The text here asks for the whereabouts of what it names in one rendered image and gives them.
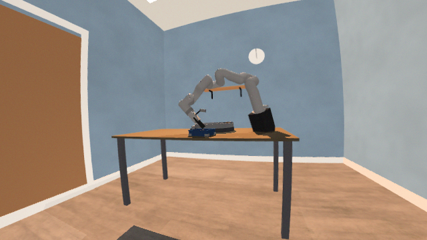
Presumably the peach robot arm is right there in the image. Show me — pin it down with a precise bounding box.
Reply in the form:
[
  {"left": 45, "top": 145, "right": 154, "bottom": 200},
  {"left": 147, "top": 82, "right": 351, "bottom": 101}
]
[{"left": 178, "top": 69, "right": 269, "bottom": 115}]

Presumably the blue crate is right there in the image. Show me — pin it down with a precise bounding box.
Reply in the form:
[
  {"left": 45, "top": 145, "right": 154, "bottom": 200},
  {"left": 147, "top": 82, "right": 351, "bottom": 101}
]
[{"left": 188, "top": 129, "right": 216, "bottom": 137}]

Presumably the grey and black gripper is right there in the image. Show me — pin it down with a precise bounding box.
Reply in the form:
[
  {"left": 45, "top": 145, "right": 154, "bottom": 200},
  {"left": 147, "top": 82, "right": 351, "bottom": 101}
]
[{"left": 187, "top": 110, "right": 205, "bottom": 129}]

